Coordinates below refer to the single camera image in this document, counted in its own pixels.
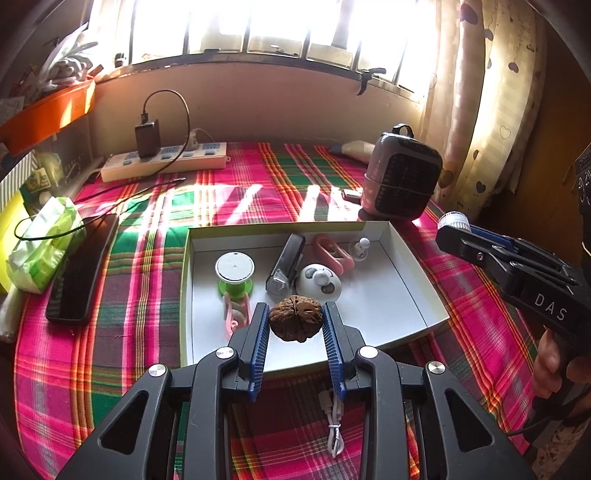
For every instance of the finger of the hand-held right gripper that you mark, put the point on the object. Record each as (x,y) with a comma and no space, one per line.
(464,249)
(489,238)

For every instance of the black window clip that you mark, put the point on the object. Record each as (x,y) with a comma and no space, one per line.
(369,78)

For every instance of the pink clip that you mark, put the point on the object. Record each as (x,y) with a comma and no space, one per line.
(332,252)
(234,316)

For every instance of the white plug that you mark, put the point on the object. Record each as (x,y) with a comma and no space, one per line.
(199,136)

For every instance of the white striped box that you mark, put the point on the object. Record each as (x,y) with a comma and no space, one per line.
(11,177)

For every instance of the heart-print curtain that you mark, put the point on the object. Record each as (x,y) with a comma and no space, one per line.
(489,106)

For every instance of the green and white spool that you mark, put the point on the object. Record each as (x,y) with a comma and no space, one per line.
(234,273)

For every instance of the dark portable heater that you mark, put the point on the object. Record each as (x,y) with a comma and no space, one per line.
(399,177)

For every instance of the green and white cardboard box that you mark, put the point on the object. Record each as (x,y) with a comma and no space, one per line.
(397,295)

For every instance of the green wet wipes pack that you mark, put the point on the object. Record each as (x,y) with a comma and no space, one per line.
(44,251)

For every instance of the white power strip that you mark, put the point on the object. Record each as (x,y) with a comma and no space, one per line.
(164,161)

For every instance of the white plastic bag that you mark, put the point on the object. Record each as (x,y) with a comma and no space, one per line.
(62,62)

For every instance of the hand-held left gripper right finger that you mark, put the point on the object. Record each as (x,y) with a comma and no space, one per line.
(333,350)

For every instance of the plaid tablecloth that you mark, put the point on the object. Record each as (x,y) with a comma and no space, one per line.
(138,369)

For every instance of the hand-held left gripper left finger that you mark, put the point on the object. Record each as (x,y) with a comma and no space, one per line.
(258,350)

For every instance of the person's right hand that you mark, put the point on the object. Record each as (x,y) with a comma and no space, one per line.
(549,364)

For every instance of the brown walnut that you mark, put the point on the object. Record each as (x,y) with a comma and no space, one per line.
(295,318)

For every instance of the black charger adapter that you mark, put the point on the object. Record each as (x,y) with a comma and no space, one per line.
(147,138)

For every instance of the orange plastic bin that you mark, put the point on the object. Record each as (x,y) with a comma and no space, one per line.
(46,113)

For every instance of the yellow box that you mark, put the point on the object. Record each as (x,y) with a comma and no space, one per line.
(7,230)

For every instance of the small white knob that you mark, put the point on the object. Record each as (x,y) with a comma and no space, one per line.
(360,247)

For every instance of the black smartphone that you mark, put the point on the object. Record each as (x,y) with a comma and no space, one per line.
(83,272)

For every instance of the black rectangular flashlight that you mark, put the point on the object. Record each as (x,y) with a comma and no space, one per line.
(286,270)

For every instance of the white tube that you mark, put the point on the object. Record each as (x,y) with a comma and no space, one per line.
(355,148)

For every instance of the white round mouse-shaped gadget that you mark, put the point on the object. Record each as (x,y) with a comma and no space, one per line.
(318,281)

